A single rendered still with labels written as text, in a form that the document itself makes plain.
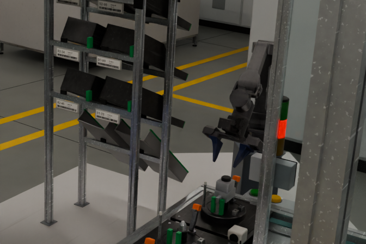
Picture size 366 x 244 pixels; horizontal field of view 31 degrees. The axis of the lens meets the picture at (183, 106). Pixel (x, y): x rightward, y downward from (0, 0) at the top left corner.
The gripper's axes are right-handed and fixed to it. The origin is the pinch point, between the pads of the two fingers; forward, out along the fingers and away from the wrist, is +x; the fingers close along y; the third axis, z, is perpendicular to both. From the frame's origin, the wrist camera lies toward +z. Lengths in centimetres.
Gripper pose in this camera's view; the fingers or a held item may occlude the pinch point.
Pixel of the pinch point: (227, 153)
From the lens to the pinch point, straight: 200.2
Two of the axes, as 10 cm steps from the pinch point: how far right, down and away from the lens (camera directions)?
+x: -3.5, 9.1, -2.3
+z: -3.8, -3.6, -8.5
